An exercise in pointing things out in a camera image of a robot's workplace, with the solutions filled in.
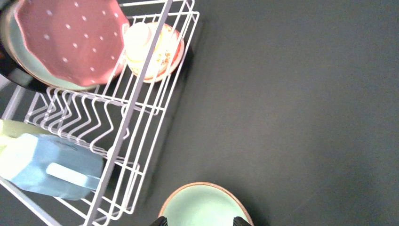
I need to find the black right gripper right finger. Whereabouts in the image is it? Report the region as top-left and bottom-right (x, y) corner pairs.
(233, 216), (252, 226)

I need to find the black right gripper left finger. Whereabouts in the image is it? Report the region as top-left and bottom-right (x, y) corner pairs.
(150, 216), (168, 226)

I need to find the green glazed small bowl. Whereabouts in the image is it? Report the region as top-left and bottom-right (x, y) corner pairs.
(158, 182), (254, 226)

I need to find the white wire dish rack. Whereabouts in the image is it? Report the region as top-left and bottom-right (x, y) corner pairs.
(0, 0), (200, 226)

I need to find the light blue mug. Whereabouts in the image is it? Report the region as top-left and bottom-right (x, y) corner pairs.
(0, 133), (103, 201)

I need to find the cream mug green handle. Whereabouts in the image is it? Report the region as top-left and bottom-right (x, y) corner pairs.
(0, 119), (51, 152)

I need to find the orange floral small bowl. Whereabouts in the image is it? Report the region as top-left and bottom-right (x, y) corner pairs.
(123, 22), (185, 83)

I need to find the pink dotted plate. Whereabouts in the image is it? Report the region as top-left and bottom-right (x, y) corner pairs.
(14, 0), (129, 87)

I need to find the black striped rim dinner plate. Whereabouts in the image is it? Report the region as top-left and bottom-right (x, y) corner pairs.
(0, 0), (50, 94)

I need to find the green flower plate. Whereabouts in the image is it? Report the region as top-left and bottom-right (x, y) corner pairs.
(0, 0), (97, 91)

